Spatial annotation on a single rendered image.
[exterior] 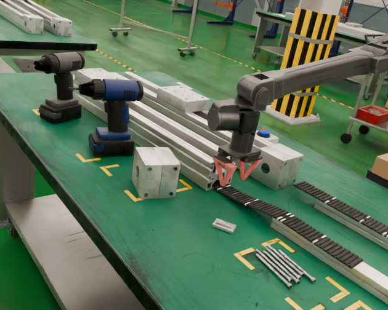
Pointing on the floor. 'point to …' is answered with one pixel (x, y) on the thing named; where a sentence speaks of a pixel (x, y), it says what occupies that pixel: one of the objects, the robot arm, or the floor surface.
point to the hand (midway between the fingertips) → (233, 179)
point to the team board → (161, 30)
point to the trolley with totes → (372, 112)
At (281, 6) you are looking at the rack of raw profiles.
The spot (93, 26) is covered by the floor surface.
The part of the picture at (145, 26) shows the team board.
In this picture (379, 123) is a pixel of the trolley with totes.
